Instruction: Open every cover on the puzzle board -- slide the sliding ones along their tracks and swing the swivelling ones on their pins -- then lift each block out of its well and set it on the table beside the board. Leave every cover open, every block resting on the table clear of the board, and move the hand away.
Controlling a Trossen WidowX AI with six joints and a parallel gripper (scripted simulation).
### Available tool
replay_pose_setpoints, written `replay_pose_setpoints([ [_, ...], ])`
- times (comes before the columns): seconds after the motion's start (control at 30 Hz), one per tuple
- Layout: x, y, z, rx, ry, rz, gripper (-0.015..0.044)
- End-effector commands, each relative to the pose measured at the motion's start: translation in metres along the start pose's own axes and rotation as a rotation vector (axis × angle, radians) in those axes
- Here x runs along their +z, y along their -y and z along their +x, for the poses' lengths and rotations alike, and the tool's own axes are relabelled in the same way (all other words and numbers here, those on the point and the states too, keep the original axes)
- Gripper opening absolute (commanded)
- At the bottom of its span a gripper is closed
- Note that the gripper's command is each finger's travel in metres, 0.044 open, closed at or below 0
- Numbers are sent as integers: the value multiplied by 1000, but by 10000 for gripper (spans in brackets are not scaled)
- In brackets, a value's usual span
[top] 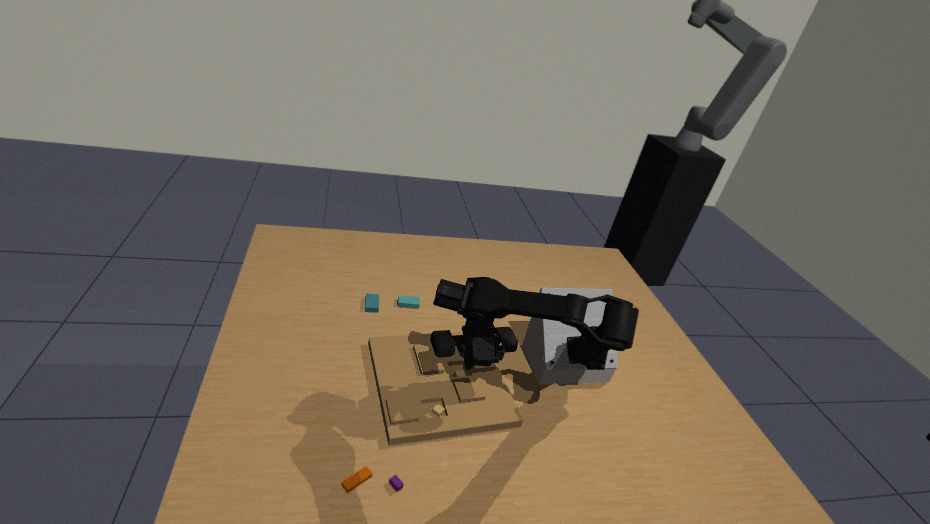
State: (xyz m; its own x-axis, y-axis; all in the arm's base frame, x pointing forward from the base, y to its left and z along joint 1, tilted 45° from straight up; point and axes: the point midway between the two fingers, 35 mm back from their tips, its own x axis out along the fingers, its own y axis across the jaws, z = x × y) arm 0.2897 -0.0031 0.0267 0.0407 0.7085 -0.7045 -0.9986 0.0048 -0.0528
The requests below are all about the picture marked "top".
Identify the small purple block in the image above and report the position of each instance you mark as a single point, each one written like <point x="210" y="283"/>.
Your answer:
<point x="396" y="483"/>

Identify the teal rectangular block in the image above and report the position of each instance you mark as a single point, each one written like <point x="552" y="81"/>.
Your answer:
<point x="372" y="303"/>
<point x="408" y="301"/>

